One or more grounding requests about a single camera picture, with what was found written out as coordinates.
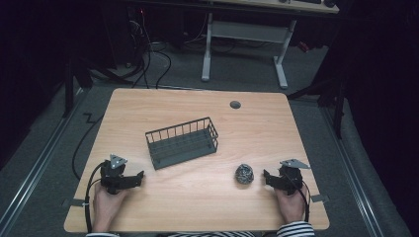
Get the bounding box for person's striped shirt torso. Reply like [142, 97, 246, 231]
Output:
[157, 230, 263, 237]

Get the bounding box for metal floor rail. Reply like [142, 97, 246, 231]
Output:
[0, 88, 90, 231]
[319, 105, 385, 237]

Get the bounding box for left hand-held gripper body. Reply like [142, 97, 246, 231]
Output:
[99, 153, 128, 196]

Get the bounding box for steel wool ball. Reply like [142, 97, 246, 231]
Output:
[234, 163, 255, 185]

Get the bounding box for small red object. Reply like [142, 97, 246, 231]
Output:
[296, 40, 311, 54]

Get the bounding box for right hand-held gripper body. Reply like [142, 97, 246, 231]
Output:
[277, 158, 311, 197]

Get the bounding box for person's left hand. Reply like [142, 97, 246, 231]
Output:
[92, 182, 130, 233]

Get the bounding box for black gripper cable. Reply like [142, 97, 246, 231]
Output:
[285, 169, 311, 223]
[84, 161, 107, 234]

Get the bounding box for dark grey wire basket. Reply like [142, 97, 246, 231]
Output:
[144, 117, 219, 171]

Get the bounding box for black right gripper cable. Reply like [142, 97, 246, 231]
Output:
[285, 169, 311, 223]

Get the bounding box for black metal stand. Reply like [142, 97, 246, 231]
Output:
[287, 62, 349, 140]
[61, 53, 95, 119]

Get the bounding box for person's right hand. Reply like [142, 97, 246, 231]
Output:
[274, 187, 309, 225]

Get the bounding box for black floor cable bundle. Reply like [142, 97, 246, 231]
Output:
[126, 19, 173, 90]

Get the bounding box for thin black floor cable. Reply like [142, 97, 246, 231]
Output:
[71, 113, 106, 182]

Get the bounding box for white-framed wooden desk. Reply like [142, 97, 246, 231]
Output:
[201, 0, 341, 90]

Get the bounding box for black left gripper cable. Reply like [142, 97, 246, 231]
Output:
[84, 161, 107, 234]

